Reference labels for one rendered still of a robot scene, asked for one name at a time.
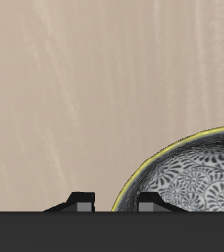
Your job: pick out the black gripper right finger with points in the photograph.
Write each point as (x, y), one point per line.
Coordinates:
(148, 198)

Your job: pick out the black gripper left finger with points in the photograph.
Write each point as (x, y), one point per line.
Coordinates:
(83, 199)

